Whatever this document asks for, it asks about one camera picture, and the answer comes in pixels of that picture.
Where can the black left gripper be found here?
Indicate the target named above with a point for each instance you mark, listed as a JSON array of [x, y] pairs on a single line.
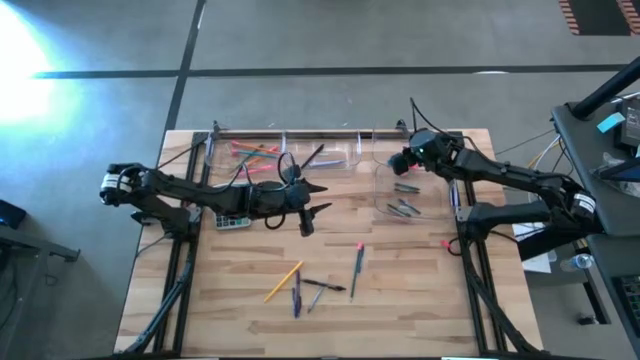
[[280, 197]]

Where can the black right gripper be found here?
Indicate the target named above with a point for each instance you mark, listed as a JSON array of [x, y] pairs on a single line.
[[432, 147]]

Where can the slim black pen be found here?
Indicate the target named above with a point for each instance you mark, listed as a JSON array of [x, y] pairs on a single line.
[[312, 156]]

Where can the blue Madisi crayon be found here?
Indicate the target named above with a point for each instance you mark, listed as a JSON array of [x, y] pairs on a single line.
[[407, 186]]

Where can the dark green crayon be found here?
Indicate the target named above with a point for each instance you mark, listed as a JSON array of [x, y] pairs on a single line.
[[406, 191]]

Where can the orange pencil pink eraser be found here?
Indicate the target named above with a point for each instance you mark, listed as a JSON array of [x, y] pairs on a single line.
[[247, 145], [262, 157]]

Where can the blue pencil pink eraser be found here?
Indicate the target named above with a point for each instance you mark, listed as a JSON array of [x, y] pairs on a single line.
[[257, 154]]

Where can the dark blue crayon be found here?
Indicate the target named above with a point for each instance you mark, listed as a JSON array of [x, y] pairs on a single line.
[[292, 302], [361, 262]]

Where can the green pencil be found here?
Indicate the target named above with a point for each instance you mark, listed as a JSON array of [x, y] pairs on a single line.
[[250, 157]]

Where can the black Pilot gel pen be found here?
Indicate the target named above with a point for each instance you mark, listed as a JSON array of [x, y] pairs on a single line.
[[322, 284]]

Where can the yellow pencil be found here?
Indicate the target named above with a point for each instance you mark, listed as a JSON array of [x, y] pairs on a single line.
[[283, 281]]

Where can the purple click pen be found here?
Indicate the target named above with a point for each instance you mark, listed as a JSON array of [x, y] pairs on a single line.
[[298, 295]]

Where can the grey crayon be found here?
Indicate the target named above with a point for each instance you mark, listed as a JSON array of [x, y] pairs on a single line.
[[316, 300]]

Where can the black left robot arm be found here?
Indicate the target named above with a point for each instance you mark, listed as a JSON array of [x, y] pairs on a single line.
[[200, 192]]

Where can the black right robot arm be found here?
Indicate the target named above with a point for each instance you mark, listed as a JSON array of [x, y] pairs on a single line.
[[500, 172]]

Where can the clear plastic bin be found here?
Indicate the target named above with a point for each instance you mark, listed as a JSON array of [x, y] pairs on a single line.
[[385, 145], [220, 170], [385, 200], [350, 150]]

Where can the grey desk calculator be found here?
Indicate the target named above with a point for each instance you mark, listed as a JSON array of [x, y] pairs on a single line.
[[232, 223]]

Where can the grey pencil pink eraser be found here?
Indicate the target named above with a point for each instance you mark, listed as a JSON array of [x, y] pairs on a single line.
[[355, 280]]

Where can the black slanted bar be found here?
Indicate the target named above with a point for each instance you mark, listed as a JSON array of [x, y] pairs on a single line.
[[550, 245]]

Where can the white paper sheet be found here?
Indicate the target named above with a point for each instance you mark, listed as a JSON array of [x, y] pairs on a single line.
[[537, 262]]

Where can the dark grey desk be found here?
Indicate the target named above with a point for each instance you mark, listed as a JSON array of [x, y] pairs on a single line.
[[590, 215], [605, 300]]

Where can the teal card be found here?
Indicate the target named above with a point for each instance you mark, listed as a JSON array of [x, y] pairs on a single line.
[[611, 122]]

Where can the black pole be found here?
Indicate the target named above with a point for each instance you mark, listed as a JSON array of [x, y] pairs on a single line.
[[605, 90]]

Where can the crumpled clear plastic wrap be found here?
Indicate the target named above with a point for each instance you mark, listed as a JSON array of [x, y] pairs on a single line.
[[615, 161]]

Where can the clear water bottle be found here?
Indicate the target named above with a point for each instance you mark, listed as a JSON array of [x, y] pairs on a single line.
[[577, 262]]

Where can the dark tablet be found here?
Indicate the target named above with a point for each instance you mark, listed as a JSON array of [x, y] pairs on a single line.
[[620, 172]]

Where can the black desk device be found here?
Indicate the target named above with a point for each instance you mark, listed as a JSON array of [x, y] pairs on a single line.
[[630, 125]]

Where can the black mat striped border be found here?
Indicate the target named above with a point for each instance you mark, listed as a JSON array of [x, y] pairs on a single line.
[[600, 17]]

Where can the small black floor object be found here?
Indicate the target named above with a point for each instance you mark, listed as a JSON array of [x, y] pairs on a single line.
[[587, 319]]

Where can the black keyboard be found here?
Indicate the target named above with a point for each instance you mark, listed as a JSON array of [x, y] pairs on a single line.
[[630, 300]]

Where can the grey floor stand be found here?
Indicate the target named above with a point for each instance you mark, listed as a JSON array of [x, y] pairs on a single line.
[[30, 242]]

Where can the dark box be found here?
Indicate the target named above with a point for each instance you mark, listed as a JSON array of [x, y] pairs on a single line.
[[11, 215]]

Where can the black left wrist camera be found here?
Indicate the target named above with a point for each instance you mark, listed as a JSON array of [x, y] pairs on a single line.
[[306, 225]]

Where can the black frame clamp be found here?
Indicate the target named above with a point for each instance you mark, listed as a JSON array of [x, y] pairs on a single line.
[[400, 126], [216, 126]]

